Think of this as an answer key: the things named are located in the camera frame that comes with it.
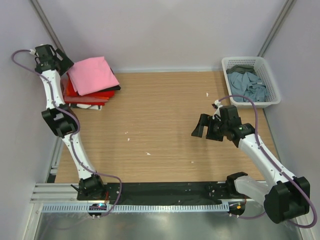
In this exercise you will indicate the olive crumpled t-shirt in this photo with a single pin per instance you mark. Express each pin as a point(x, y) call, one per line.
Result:
point(242, 69)

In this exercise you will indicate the black folded t-shirt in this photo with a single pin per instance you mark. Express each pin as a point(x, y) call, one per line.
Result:
point(113, 88)

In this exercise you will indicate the right aluminium corner post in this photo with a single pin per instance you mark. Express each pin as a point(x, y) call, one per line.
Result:
point(275, 29)

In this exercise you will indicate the white patterned folded t-shirt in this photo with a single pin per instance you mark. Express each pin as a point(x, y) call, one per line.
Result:
point(85, 106)

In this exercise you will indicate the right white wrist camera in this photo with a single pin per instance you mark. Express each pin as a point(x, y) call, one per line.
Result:
point(217, 105)

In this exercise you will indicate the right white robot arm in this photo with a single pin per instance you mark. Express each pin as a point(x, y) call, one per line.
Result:
point(283, 195)

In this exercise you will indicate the white plastic basket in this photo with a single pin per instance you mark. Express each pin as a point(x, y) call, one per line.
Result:
point(262, 70)

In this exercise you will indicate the orange folded t-shirt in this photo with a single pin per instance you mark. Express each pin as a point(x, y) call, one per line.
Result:
point(89, 100)

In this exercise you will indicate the white slotted cable duct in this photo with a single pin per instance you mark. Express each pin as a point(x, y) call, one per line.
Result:
point(101, 208)

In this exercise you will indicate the grey-blue crumpled t-shirt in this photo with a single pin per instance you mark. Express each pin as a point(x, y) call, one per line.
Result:
point(248, 85)

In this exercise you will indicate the pink t-shirt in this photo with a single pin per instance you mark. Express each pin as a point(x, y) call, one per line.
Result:
point(92, 75)

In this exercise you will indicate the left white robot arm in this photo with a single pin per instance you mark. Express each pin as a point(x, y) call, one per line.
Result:
point(65, 125)

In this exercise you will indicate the red folded t-shirt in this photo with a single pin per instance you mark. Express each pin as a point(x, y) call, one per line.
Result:
point(70, 92)

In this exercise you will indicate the aluminium corner post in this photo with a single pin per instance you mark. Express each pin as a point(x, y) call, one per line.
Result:
point(46, 24)
point(275, 29)

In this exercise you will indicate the left aluminium corner post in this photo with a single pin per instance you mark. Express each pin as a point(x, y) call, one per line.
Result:
point(46, 24)

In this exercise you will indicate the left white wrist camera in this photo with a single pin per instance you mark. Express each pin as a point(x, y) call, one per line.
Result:
point(32, 52)

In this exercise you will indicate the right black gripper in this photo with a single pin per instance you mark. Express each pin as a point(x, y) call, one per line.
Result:
point(207, 120)

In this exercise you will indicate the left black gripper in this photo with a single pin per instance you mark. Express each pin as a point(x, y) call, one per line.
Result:
point(65, 63)

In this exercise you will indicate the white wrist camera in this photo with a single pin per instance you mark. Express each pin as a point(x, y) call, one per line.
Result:
point(217, 105)
point(32, 52)

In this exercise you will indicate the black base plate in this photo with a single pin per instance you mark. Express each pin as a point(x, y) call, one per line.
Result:
point(163, 193)

